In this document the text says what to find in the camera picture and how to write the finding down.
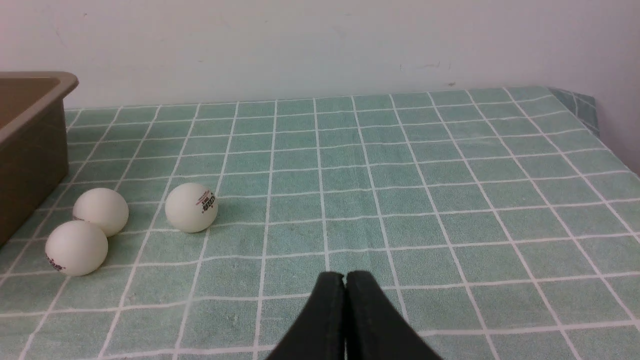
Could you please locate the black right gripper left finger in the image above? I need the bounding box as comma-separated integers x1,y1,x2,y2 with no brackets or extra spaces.
267,271,346,360

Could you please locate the white ping-pong ball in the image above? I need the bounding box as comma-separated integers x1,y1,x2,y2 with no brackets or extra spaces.
165,182,219,233
72,187,130,238
45,219,108,277

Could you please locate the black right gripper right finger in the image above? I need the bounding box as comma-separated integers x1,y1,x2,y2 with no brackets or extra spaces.
345,270,441,360

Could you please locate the brown plastic bin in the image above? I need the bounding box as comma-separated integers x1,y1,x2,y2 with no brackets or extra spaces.
0,71,79,244

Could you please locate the green checkered tablecloth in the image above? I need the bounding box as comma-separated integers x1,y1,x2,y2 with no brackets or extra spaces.
0,86,640,360

